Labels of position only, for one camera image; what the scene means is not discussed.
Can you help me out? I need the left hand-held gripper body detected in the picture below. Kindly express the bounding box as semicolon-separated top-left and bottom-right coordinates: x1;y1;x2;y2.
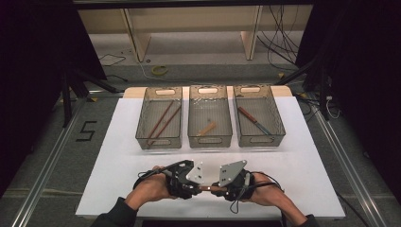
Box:
163;159;205;201

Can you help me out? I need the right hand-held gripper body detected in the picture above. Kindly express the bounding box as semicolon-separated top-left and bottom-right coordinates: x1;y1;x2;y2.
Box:
217;159;253;202

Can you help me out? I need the brown wooden chopstick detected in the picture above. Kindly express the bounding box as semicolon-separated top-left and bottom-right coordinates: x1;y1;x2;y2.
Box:
147;104;183;148
146;99;175;143

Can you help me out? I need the light wooden-handled utensil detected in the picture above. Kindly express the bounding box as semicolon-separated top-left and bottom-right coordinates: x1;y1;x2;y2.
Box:
197;122;218;137

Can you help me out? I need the dark wooden-handled metal knife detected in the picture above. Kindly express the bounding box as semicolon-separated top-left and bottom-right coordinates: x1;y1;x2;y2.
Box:
237;106;272;136

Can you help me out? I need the translucent grey plastic bin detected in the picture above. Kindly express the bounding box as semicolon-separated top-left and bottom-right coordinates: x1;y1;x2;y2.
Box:
135;86;183;150
232;84;287;148
187;84;234;149

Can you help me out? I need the person's left hand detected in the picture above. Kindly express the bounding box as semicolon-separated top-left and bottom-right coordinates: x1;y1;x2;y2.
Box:
124;165;178;211

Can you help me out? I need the person's right hand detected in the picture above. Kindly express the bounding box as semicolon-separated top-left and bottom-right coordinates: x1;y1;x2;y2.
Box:
250;173;300;218

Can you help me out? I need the white table mat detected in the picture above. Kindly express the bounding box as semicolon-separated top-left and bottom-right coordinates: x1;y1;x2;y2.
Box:
75;96;346;220

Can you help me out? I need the yellow tape roll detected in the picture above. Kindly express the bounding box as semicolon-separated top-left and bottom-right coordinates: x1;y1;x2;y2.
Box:
150;64;169;77

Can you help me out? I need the black tripod stand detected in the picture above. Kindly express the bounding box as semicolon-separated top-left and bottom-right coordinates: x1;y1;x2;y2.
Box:
61;67;119;129
275;60;330;121

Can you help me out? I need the black curtain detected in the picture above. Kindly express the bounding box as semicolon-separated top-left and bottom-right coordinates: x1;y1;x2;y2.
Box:
296;0;401;202
0;0;107;197

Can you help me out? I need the right hand-held gripper black cable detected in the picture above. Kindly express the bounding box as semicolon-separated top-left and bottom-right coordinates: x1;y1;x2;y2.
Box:
230;171;285;216

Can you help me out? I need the aluminium floor rail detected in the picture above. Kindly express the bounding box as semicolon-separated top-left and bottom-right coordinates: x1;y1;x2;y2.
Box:
10;90;126;227
306;94;389;227

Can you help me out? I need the white floor cable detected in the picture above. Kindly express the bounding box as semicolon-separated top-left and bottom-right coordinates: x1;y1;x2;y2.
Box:
135;58;202;85

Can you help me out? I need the short black floor cable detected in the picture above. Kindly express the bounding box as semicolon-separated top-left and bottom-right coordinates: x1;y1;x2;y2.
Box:
105;74;129;83

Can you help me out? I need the white plug with cable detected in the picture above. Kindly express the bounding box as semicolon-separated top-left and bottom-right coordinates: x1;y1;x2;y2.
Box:
325;96;341;120

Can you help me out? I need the thin black looped floor cable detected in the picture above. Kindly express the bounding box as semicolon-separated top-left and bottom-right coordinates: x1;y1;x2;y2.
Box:
97;53;127;68

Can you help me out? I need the light wooden desk frame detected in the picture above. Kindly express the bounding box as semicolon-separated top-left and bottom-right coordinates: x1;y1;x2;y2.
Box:
76;4;314;63

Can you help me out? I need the bundle of black cables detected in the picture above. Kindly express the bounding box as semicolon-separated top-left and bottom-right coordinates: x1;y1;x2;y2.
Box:
256;4;301;72

